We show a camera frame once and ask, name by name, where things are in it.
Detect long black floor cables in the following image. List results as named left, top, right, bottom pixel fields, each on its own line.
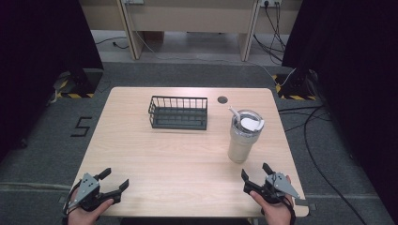
left=277, top=104, right=369, bottom=225

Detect person's left hand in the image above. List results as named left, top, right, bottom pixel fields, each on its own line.
left=67, top=199, right=115, bottom=225

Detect black wire basket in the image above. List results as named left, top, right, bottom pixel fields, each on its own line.
left=147, top=95, right=208, bottom=131

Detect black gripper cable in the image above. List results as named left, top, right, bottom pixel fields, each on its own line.
left=281, top=195, right=298, bottom=225
left=61, top=184, right=80, bottom=225

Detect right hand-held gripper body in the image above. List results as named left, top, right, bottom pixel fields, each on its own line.
left=243, top=172, right=300, bottom=206

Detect white tumbler cup with lid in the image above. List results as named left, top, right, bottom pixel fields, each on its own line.
left=227, top=109, right=266, bottom=164

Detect white wall socket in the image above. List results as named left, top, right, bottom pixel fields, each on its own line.
left=259, top=0, right=283, bottom=8

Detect black floor cable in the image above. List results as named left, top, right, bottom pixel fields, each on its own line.
left=94, top=36, right=130, bottom=51

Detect person's right hand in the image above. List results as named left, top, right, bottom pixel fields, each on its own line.
left=249, top=174, right=297, bottom=225

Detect black curtain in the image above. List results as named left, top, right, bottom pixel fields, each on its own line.
left=0, top=0, right=104, bottom=162
left=281, top=0, right=398, bottom=218

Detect white straw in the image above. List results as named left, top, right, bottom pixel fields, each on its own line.
left=227, top=105, right=242, bottom=125

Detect bundle of black cables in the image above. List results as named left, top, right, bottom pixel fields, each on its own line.
left=253, top=2, right=288, bottom=65

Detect beige desk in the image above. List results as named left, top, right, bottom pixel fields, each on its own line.
left=78, top=0, right=303, bottom=62

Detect black stand base hazard tape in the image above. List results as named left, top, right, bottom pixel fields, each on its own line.
left=54, top=67, right=105, bottom=99
left=271, top=67, right=319, bottom=101

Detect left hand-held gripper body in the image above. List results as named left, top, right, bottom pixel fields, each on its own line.
left=65, top=172, right=111, bottom=213

